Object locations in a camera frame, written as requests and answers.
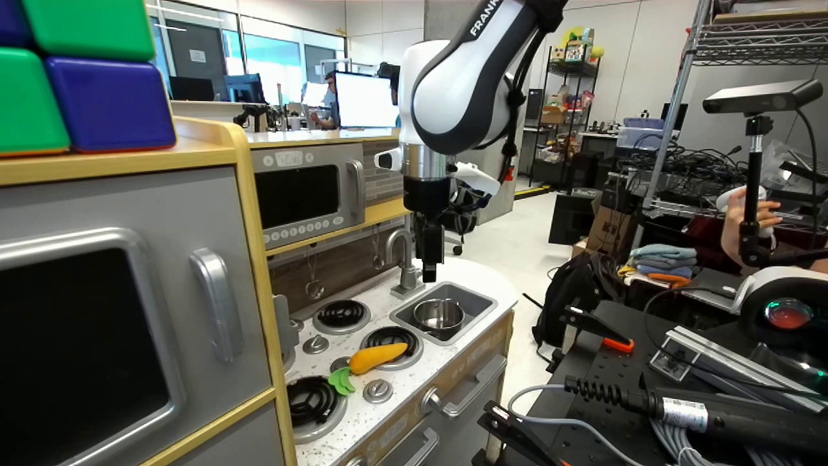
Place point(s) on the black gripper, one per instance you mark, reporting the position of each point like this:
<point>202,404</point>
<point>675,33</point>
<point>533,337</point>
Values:
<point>427,201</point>

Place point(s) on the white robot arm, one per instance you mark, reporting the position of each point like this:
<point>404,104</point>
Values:
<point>458,104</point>

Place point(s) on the silver toy faucet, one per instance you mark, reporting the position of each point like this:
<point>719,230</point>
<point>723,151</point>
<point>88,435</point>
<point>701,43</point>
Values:
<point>400,250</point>

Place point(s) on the white toy kitchen stove counter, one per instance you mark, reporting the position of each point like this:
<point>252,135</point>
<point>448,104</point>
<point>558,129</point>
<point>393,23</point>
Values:
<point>386,380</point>

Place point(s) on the small steel pot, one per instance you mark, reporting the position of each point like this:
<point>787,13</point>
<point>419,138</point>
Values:
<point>437,314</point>

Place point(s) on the orange carrot plush toy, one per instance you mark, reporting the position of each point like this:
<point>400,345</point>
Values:
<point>362,360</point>

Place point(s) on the grey toy microwave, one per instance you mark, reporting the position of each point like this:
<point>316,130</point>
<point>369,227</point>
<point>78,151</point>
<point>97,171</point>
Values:
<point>309,190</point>

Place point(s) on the grey toy oven cabinet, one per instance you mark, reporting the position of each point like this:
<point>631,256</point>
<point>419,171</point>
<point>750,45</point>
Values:
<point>136,323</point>

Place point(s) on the black backpack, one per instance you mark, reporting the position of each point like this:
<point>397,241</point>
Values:
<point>572,297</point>

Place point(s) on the computer monitor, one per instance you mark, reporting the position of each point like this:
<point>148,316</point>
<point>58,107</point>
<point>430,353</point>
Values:
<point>365,103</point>

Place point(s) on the metal storage shelf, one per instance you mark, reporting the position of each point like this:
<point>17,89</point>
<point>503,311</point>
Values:
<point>568,103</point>

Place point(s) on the blue storage cube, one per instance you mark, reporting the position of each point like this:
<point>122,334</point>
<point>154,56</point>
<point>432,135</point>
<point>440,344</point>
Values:
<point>109,103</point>

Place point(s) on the black power tool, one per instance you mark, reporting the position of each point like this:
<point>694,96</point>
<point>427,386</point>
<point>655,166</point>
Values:
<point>734,417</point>

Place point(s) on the green storage cube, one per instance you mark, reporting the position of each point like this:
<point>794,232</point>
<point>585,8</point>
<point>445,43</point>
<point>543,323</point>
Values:
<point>47,61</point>

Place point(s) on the orange clamp handle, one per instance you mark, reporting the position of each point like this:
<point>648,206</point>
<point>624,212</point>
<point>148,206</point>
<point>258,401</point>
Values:
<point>618,349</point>

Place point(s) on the black camera on stand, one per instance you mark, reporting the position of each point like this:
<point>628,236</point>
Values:
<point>757,104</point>

